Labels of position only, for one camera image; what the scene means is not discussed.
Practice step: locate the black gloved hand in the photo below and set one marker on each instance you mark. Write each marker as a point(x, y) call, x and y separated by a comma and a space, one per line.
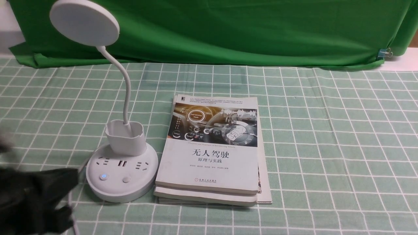
point(37, 202)

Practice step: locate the white desk lamp with sockets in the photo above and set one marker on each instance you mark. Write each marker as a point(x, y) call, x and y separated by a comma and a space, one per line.
point(124, 169)

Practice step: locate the middle white book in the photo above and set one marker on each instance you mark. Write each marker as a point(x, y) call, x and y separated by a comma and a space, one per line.
point(205, 197)

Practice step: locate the top white self-driving book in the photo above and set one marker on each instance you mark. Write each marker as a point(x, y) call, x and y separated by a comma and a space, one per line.
point(211, 145)

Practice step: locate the bottom thin book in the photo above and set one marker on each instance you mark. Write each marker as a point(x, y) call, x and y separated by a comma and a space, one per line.
point(264, 193)

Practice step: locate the green backdrop cloth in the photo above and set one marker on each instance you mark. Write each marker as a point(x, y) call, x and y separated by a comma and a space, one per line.
point(331, 34)

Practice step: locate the green checkered tablecloth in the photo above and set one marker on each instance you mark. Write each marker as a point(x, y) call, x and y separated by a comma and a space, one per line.
point(341, 147)

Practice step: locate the blue binder clip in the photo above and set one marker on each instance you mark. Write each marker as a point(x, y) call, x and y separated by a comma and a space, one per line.
point(384, 53)

